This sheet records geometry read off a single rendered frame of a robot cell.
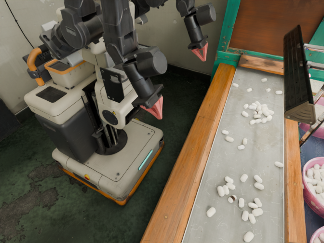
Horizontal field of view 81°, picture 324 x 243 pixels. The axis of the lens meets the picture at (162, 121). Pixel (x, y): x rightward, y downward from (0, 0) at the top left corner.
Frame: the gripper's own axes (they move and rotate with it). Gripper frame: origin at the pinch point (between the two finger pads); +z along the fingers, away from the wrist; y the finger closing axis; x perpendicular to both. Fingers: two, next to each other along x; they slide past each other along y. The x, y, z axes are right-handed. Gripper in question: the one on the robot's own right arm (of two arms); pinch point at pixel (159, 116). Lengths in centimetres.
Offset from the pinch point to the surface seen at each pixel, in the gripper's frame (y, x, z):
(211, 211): -10.6, -12.0, 33.6
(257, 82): 80, -12, 35
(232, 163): 13.1, -12.5, 35.9
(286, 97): 21.8, -33.1, 10.8
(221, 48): 89, 8, 11
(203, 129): 23.1, 1.1, 25.8
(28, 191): -32, 135, 42
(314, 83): 88, -41, 45
